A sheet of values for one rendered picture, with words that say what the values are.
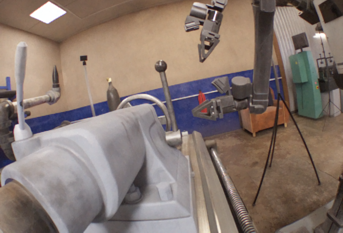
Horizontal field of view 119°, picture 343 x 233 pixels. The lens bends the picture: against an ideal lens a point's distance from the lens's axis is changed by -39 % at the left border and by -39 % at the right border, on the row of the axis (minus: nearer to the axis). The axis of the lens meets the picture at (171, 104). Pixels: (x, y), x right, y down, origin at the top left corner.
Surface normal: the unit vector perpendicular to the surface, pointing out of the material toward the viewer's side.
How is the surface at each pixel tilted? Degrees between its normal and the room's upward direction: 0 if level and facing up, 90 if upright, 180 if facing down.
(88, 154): 90
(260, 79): 120
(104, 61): 90
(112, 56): 90
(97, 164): 90
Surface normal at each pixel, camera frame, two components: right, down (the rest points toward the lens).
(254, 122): -0.07, 0.08
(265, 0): -0.24, 0.63
